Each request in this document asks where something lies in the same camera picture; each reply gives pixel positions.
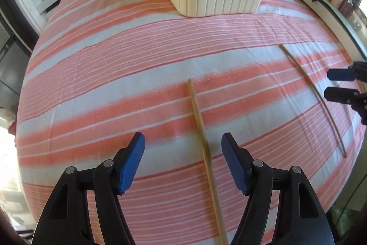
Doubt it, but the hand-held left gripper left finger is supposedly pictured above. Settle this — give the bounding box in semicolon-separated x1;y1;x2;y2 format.
31;132;146;245

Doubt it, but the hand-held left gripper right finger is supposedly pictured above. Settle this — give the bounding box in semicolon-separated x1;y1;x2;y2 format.
221;132;335;245

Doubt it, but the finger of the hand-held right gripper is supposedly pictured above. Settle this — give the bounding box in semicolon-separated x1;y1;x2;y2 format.
323;87;367;125
328;61;367;82

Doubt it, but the wooden chopstick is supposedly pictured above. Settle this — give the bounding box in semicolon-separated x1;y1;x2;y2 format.
188;79;229;245
279;44;347;159

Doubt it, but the pink striped tablecloth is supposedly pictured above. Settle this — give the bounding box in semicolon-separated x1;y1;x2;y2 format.
16;0;364;245

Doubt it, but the grey refrigerator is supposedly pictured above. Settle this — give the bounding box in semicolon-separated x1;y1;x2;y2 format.
0;8;39;108

